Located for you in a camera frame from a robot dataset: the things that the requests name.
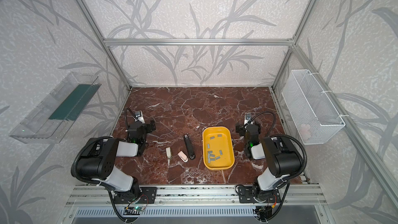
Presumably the white slotted cable duct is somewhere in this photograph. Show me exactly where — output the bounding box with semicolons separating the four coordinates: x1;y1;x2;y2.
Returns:
66;205;325;220

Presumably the yellow plastic tray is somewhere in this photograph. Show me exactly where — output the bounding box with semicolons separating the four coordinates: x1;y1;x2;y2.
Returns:
202;127;235;171

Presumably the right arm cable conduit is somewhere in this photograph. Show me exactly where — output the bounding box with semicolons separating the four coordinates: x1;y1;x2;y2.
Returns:
248;111;308;183

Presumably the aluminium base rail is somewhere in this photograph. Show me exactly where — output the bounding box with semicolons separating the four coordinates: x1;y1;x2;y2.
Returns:
65;184;327;207

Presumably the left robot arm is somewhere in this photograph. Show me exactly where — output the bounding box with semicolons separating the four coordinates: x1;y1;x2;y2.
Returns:
70;120;156;198

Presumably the white wire wall basket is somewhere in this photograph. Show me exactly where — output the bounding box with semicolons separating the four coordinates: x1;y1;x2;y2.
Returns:
282;69;345;145

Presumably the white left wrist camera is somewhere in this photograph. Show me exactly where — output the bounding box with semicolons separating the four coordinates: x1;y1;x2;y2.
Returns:
134;111;145;124

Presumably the aluminium frame crossbar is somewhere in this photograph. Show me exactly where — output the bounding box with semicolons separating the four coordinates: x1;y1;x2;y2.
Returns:
104;38;293;46

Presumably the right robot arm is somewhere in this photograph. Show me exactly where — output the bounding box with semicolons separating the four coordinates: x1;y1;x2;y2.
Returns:
235;123;308;203

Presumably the aluminium frame corner post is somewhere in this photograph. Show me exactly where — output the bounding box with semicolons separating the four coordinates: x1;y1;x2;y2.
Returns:
75;0;131;89

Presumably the clear plastic wall bin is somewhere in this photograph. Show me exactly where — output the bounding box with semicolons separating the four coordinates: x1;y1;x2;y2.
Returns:
9;72;101;144

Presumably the beige white stapler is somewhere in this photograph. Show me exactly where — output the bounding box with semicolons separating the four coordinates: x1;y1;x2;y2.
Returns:
166;147;172;159

